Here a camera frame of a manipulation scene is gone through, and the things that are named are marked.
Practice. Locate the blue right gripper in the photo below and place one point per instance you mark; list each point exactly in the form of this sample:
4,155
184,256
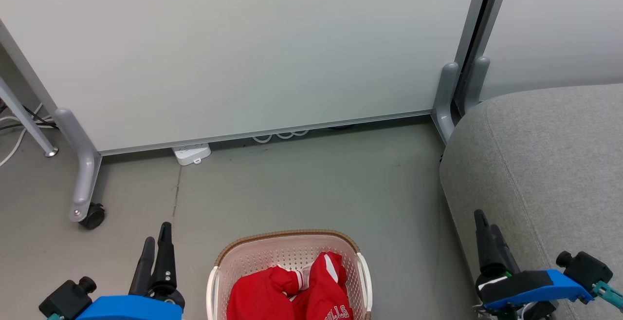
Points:
530,286

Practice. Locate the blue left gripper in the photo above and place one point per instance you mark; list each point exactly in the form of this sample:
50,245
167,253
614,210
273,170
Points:
131,308

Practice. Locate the red and white garment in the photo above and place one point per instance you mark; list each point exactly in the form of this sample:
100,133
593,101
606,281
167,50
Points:
258,293

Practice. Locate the red Bulls jersey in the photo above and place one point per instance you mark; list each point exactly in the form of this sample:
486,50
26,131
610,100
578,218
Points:
323,286

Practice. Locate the grey fabric sofa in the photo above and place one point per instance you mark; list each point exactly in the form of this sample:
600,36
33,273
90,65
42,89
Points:
545,164

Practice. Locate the black caster wheel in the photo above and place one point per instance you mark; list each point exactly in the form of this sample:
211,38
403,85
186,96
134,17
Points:
93,216

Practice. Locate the long grey partition foot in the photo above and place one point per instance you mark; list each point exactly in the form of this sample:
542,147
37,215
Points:
83,174

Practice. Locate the white power strip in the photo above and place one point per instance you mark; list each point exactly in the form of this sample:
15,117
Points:
191,153

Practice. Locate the cream plastic laundry basket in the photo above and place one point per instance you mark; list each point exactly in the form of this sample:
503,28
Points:
272,254

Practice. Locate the short grey partition foot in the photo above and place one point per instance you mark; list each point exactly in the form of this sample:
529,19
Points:
477,81
445,101

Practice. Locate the grey metal table leg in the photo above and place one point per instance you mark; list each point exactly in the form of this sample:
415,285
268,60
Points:
27,120

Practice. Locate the wide white partition panel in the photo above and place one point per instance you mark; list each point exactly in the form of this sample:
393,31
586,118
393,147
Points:
233,52

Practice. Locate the narrow white partition panel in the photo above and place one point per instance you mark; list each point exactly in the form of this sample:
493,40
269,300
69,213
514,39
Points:
555,23

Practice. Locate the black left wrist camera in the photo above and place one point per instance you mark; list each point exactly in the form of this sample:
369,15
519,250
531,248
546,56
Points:
68,298

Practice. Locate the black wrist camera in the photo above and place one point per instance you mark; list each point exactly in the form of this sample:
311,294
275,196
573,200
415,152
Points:
586,269
68,298

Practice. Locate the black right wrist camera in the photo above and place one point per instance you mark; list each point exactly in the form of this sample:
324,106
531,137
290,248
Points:
586,269

